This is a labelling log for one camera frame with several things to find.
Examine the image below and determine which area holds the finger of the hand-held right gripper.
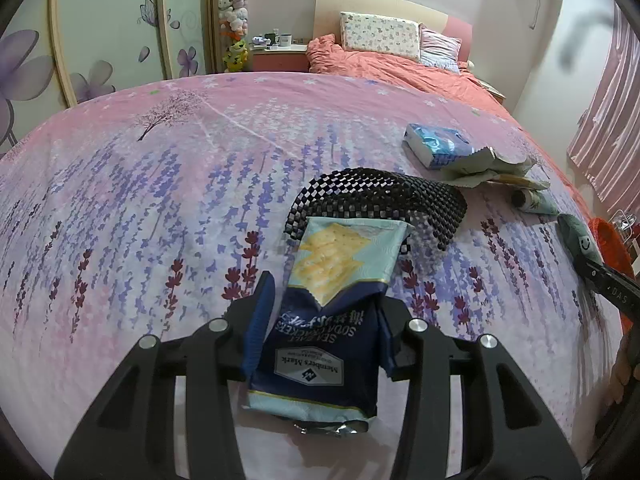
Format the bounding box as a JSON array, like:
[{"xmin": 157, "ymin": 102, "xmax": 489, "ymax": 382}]
[{"xmin": 582, "ymin": 257, "xmax": 640, "ymax": 318}]

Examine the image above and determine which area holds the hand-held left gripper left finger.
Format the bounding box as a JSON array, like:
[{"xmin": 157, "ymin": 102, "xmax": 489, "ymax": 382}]
[{"xmin": 54, "ymin": 270, "xmax": 276, "ymax": 480}]

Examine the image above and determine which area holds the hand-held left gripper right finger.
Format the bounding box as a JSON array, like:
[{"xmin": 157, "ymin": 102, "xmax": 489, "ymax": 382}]
[{"xmin": 377, "ymin": 297, "xmax": 583, "ymax": 480}]

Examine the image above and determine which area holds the orange plastic basket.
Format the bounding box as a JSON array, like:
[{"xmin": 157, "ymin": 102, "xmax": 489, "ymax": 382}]
[{"xmin": 587, "ymin": 216, "xmax": 636, "ymax": 278}]

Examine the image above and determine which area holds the grey-green smiley sock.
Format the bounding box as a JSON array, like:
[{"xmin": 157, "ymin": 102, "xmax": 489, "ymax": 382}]
[{"xmin": 556, "ymin": 213, "xmax": 601, "ymax": 281}]

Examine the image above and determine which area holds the blue cracker packet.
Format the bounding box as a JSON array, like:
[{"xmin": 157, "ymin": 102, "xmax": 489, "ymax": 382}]
[{"xmin": 245, "ymin": 216, "xmax": 416, "ymax": 433}]

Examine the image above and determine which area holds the person's right hand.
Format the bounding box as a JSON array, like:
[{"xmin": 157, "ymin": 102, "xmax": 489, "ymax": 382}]
[{"xmin": 607, "ymin": 332, "xmax": 640, "ymax": 406}]

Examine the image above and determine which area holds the light green tube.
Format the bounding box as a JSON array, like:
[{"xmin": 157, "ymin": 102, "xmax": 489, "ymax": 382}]
[{"xmin": 510, "ymin": 187, "xmax": 560, "ymax": 217}]

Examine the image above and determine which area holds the black mesh mat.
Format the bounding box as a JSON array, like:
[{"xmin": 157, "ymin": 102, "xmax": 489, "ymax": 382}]
[{"xmin": 283, "ymin": 166, "xmax": 468, "ymax": 273}]

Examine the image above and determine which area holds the pink floral tablecloth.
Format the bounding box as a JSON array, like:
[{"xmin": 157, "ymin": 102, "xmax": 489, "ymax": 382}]
[{"xmin": 0, "ymin": 71, "xmax": 631, "ymax": 480}]

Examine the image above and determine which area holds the pink curtain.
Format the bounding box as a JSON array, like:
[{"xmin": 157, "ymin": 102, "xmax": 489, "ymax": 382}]
[{"xmin": 566, "ymin": 0, "xmax": 640, "ymax": 221}]

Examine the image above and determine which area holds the crumpled grey wrapper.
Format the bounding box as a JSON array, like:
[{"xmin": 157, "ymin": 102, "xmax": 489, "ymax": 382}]
[{"xmin": 440, "ymin": 146, "xmax": 551, "ymax": 192}]

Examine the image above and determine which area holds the blue tissue pack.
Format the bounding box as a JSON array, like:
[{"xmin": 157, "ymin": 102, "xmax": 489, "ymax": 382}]
[{"xmin": 404, "ymin": 123, "xmax": 476, "ymax": 168}]

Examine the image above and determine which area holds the pink white nightstand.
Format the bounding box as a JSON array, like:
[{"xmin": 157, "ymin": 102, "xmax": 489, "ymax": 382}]
[{"xmin": 249, "ymin": 42, "xmax": 310, "ymax": 73}]

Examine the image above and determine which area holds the yellow green plush toy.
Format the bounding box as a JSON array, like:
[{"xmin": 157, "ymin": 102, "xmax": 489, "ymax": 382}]
[{"xmin": 224, "ymin": 39, "xmax": 251, "ymax": 73}]

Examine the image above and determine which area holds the red duvet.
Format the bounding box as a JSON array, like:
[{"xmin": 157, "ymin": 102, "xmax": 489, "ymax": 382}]
[{"xmin": 306, "ymin": 34, "xmax": 508, "ymax": 106}]

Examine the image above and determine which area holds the pink striped pillow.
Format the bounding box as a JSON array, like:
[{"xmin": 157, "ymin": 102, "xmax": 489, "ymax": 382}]
[{"xmin": 417, "ymin": 24, "xmax": 463, "ymax": 73}]

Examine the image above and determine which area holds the white floral pillow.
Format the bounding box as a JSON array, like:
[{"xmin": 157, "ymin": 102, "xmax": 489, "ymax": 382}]
[{"xmin": 340, "ymin": 11, "xmax": 422, "ymax": 63}]

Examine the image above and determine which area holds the column of plush toys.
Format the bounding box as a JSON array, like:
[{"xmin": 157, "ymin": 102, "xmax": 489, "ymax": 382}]
[{"xmin": 216, "ymin": 0, "xmax": 251, "ymax": 41}]

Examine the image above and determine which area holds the flower printed wardrobe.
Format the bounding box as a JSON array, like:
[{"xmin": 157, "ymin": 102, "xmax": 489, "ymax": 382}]
[{"xmin": 0, "ymin": 0, "xmax": 216, "ymax": 158}]

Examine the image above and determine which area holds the cream pink headboard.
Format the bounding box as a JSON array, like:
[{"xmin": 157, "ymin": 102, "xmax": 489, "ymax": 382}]
[{"xmin": 315, "ymin": 0, "xmax": 473, "ymax": 63}]

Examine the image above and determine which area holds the white wire rack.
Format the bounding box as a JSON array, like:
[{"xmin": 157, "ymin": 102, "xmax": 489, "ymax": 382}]
[{"xmin": 612, "ymin": 209, "xmax": 640, "ymax": 261}]

